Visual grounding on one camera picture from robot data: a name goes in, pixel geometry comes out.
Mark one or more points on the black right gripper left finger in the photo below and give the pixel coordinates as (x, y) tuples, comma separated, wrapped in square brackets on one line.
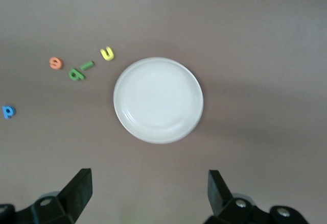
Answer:
[(64, 208)]

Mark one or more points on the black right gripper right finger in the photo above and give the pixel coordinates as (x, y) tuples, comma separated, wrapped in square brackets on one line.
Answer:
[(237, 213)]

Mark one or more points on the green foam letter b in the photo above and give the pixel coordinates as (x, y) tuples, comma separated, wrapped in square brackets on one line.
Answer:
[(75, 74)]

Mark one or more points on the green foam letter l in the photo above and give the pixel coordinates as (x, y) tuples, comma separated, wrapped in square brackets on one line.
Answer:
[(87, 65)]

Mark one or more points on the orange foam letter e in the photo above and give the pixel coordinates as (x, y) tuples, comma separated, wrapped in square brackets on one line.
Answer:
[(56, 63)]

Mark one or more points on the yellow foam letter u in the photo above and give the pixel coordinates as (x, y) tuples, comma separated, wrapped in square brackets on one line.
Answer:
[(107, 55)]

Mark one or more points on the blue foam letter p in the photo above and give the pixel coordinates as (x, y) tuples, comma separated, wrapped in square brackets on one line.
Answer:
[(9, 111)]

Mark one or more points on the beige brown plate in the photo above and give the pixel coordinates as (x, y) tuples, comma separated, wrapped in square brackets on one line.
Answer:
[(158, 100)]

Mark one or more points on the brown table cover sheet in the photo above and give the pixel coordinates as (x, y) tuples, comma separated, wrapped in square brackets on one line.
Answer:
[(230, 30)]

